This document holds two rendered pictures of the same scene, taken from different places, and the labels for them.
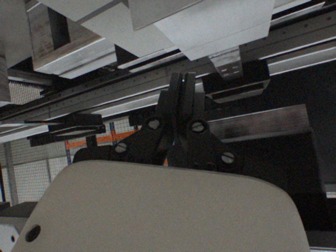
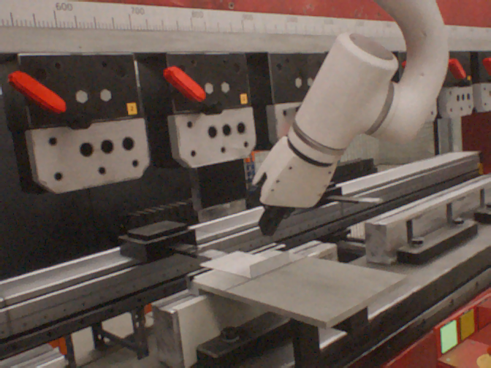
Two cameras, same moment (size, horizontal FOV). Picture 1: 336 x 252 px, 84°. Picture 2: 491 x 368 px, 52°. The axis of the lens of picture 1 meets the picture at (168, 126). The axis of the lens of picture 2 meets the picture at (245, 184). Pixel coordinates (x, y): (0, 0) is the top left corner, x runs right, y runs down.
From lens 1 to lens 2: 0.69 m
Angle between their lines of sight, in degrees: 18
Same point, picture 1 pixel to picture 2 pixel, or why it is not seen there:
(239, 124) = (225, 211)
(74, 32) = not seen: hidden behind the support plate
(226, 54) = (215, 255)
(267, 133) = (215, 207)
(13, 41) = not seen: hidden behind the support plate
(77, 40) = not seen: hidden behind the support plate
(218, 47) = (226, 258)
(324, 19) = (87, 302)
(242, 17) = (231, 266)
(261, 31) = (209, 265)
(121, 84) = (263, 242)
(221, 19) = (242, 264)
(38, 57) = (332, 253)
